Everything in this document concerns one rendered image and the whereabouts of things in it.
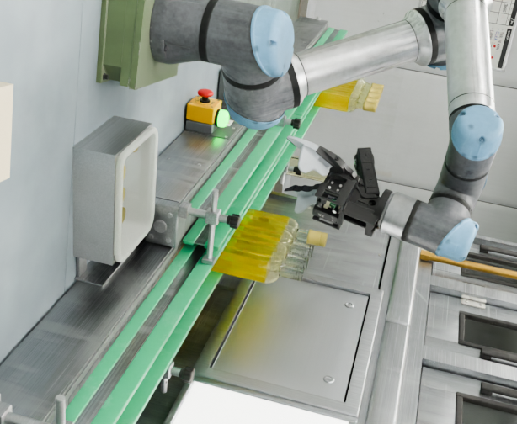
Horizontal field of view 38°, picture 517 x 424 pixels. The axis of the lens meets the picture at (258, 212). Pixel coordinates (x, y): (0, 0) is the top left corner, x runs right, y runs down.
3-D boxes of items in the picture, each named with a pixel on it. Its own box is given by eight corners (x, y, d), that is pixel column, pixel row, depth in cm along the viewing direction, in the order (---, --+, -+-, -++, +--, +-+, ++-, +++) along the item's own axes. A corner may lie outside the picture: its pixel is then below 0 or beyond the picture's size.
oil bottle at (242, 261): (183, 265, 167) (277, 287, 164) (185, 243, 165) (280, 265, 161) (192, 253, 172) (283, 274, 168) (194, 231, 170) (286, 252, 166)
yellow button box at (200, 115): (183, 129, 190) (211, 135, 188) (185, 101, 186) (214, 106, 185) (192, 119, 196) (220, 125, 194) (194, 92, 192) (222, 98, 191)
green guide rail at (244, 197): (182, 243, 160) (218, 251, 159) (182, 239, 160) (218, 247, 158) (325, 47, 312) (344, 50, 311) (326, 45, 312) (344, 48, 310)
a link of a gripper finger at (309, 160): (285, 149, 126) (323, 186, 128) (300, 125, 129) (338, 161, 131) (274, 155, 128) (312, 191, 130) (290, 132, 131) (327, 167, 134)
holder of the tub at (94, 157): (73, 281, 142) (111, 290, 141) (72, 146, 130) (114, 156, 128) (111, 239, 157) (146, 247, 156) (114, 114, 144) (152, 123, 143)
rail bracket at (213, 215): (174, 257, 157) (231, 271, 155) (179, 185, 149) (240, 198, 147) (179, 251, 159) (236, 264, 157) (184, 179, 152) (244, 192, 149)
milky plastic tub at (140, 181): (75, 257, 140) (119, 268, 138) (74, 146, 129) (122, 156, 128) (114, 217, 155) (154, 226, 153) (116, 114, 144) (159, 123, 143)
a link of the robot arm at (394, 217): (420, 190, 128) (413, 219, 135) (395, 181, 129) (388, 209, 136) (404, 222, 124) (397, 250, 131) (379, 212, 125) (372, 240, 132)
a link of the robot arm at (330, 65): (210, 48, 142) (470, -30, 150) (217, 100, 155) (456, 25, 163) (232, 93, 136) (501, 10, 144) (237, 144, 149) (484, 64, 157)
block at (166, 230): (142, 243, 157) (174, 250, 156) (145, 203, 153) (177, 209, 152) (149, 235, 160) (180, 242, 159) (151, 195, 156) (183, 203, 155)
